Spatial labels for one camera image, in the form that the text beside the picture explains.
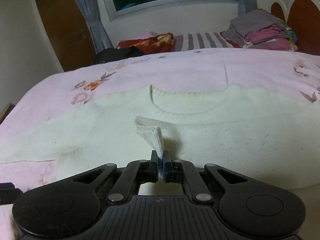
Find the white knit sweater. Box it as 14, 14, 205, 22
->
1, 86, 319, 189

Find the stack of folded clothes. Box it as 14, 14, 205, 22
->
221, 9, 297, 51

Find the black garment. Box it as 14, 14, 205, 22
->
92, 46, 145, 65

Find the red patterned blanket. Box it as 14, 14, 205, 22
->
116, 33, 175, 54

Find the striped pillow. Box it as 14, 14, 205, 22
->
174, 32, 240, 51

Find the brown wooden door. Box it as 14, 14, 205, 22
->
35, 0, 96, 72

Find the pink floral bed sheet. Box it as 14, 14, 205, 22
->
0, 48, 320, 240

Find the left grey curtain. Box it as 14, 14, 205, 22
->
75, 0, 113, 53

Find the red heart headboard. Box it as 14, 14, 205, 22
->
271, 0, 319, 56

